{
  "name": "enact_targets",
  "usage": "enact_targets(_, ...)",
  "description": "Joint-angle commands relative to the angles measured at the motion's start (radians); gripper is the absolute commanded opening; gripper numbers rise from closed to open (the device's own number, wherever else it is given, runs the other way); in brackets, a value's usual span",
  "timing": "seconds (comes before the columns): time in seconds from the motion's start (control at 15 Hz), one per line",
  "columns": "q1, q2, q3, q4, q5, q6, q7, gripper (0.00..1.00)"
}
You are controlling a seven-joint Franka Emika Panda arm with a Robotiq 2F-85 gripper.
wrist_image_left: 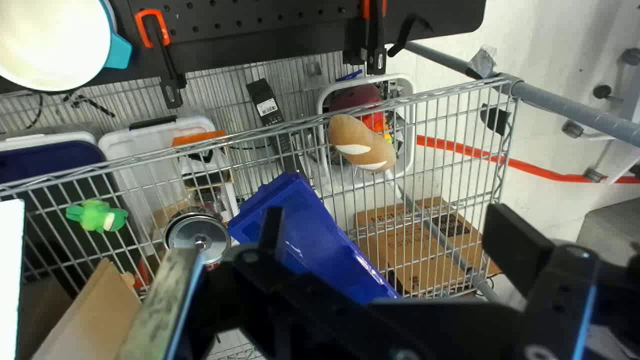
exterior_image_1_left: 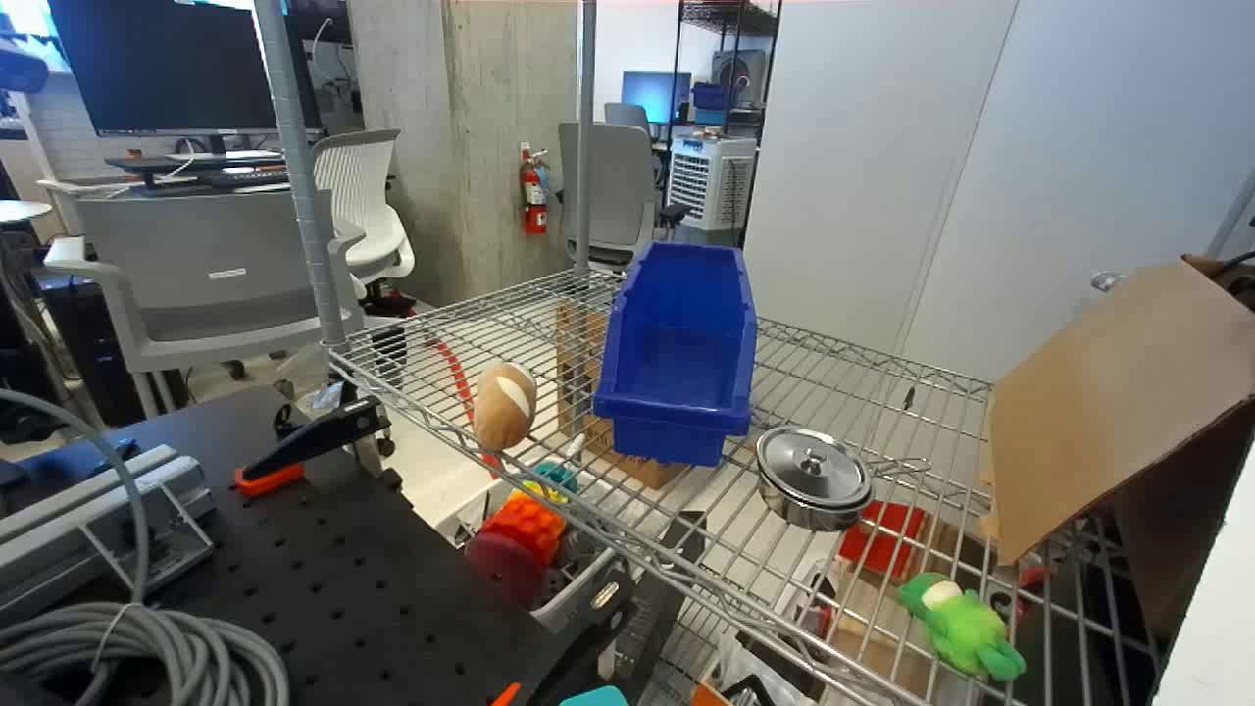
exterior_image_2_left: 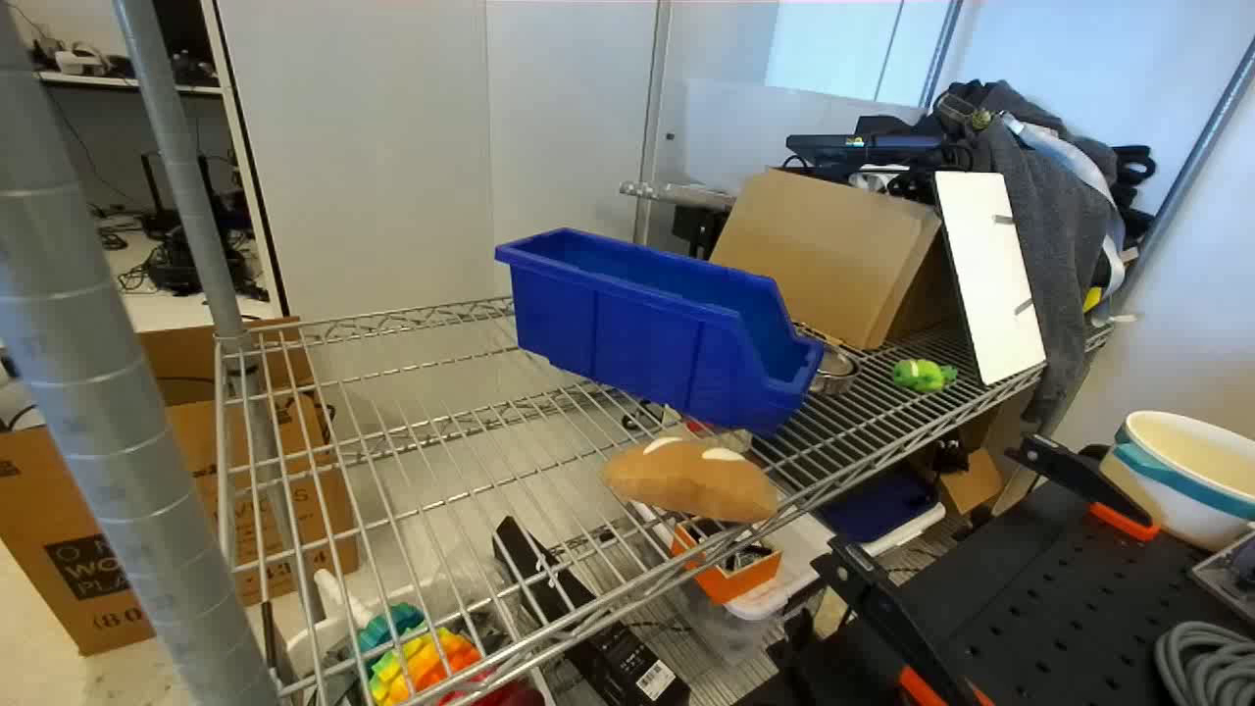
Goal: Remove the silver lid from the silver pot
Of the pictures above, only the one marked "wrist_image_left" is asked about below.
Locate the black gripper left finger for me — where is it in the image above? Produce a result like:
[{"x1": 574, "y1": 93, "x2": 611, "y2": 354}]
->
[{"x1": 197, "y1": 210, "x2": 374, "y2": 360}]

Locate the brown cardboard box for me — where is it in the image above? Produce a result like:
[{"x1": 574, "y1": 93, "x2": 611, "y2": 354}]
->
[{"x1": 31, "y1": 261, "x2": 139, "y2": 360}]

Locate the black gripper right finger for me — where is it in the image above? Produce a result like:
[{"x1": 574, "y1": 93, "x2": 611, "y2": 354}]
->
[{"x1": 482, "y1": 205, "x2": 640, "y2": 360}]

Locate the brown football plush toy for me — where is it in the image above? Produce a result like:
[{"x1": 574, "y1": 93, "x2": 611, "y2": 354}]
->
[{"x1": 328, "y1": 114, "x2": 395, "y2": 172}]

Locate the white wire shelf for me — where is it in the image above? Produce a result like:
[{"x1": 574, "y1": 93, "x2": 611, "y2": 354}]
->
[{"x1": 0, "y1": 75, "x2": 523, "y2": 303}]

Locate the silver pot lid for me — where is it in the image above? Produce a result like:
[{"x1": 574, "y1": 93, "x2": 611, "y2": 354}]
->
[{"x1": 164, "y1": 213, "x2": 230, "y2": 264}]

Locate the white plastic storage box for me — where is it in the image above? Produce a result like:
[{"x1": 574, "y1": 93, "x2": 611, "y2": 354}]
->
[{"x1": 98, "y1": 116, "x2": 236, "y2": 235}]

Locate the green frog toy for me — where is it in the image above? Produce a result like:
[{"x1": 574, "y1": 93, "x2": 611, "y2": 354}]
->
[{"x1": 64, "y1": 198, "x2": 127, "y2": 232}]

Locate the blue plastic bin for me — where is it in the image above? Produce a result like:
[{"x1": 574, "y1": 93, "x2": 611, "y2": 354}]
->
[{"x1": 228, "y1": 172, "x2": 397, "y2": 304}]

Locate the black perforated board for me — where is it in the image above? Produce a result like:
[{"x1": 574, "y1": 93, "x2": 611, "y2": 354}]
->
[{"x1": 108, "y1": 0, "x2": 486, "y2": 75}]

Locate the grey metal shelf pole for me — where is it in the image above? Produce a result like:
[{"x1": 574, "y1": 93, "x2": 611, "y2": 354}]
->
[{"x1": 405, "y1": 43, "x2": 640, "y2": 146}]

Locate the orange black clamp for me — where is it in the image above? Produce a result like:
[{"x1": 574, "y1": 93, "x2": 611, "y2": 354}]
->
[{"x1": 133, "y1": 8, "x2": 185, "y2": 109}]

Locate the dark blue storage box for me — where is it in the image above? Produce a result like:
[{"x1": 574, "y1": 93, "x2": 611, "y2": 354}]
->
[{"x1": 0, "y1": 140, "x2": 133, "y2": 294}]

